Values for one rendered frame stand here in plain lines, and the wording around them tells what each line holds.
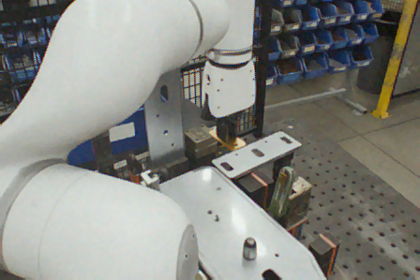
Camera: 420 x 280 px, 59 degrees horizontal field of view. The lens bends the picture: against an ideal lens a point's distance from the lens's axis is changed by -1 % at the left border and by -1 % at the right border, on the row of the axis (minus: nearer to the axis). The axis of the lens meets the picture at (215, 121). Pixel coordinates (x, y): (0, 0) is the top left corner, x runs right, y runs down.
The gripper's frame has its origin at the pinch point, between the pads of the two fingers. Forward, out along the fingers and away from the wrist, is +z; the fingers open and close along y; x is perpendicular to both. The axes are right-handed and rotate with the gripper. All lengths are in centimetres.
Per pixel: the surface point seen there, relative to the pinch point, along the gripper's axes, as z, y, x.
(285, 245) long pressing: 27.1, 7.1, -13.5
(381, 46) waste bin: 77, 274, 127
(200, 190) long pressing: 27.1, 1.5, 13.3
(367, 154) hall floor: 126, 186, 67
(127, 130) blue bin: 17.1, -7.4, 37.2
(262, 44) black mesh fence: 11, 61, 56
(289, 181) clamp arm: 17.6, 15.1, -5.3
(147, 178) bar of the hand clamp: 5.7, -17.7, 1.8
